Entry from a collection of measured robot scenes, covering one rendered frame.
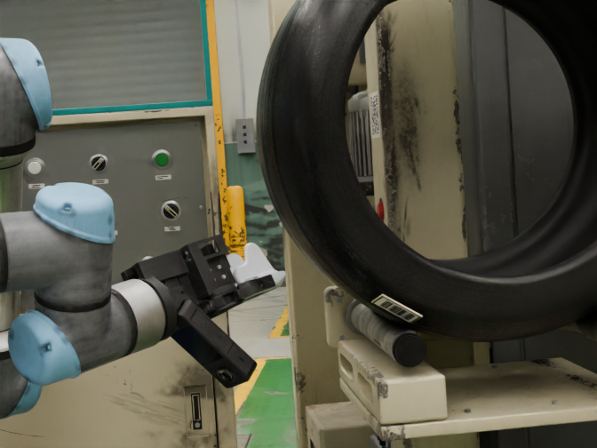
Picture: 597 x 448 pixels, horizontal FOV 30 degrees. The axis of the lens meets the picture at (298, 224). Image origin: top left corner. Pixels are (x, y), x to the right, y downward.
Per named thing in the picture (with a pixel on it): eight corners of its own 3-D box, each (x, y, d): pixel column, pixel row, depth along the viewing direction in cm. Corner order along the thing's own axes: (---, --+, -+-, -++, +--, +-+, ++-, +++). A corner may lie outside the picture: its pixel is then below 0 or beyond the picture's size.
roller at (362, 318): (380, 325, 178) (354, 333, 177) (373, 298, 177) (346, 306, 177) (431, 362, 143) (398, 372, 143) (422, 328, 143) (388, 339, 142)
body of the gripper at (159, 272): (226, 231, 126) (146, 256, 117) (258, 300, 125) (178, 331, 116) (188, 254, 131) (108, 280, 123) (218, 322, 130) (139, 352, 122)
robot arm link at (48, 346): (51, 325, 104) (49, 405, 107) (140, 295, 112) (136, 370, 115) (1, 297, 109) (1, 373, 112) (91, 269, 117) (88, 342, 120)
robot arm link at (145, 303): (147, 345, 113) (107, 367, 119) (180, 332, 117) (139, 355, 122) (118, 277, 114) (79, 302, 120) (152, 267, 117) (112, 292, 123)
